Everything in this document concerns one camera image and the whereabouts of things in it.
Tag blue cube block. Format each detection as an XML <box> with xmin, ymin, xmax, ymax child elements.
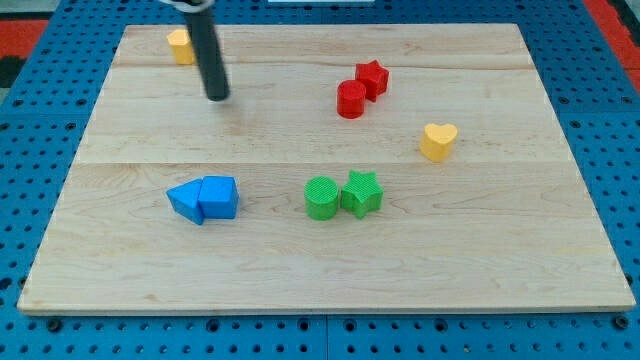
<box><xmin>198</xmin><ymin>176</ymin><xmax>239</xmax><ymax>219</ymax></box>

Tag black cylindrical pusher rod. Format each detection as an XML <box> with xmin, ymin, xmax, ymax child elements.
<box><xmin>182</xmin><ymin>1</ymin><xmax>230</xmax><ymax>102</ymax></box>

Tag green cylinder block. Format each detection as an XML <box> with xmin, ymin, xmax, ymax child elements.
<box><xmin>304</xmin><ymin>176</ymin><xmax>339</xmax><ymax>221</ymax></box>

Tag green star block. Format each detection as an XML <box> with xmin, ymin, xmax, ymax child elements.
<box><xmin>340</xmin><ymin>170</ymin><xmax>384</xmax><ymax>219</ymax></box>

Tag red star block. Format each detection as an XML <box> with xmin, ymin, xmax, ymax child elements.
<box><xmin>355</xmin><ymin>60</ymin><xmax>389</xmax><ymax>102</ymax></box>

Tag blue triangle block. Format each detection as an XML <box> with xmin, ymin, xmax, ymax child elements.
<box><xmin>166</xmin><ymin>179</ymin><xmax>204</xmax><ymax>225</ymax></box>

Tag yellow heart block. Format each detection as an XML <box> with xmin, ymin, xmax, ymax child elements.
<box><xmin>419</xmin><ymin>123</ymin><xmax>458</xmax><ymax>162</ymax></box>

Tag wooden board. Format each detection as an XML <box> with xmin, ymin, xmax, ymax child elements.
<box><xmin>18</xmin><ymin>23</ymin><xmax>635</xmax><ymax>316</ymax></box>

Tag red cylinder block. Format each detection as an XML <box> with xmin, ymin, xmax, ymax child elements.
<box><xmin>336</xmin><ymin>80</ymin><xmax>366</xmax><ymax>119</ymax></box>

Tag yellow pentagon block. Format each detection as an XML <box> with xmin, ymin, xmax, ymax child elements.
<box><xmin>166</xmin><ymin>29</ymin><xmax>195</xmax><ymax>65</ymax></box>

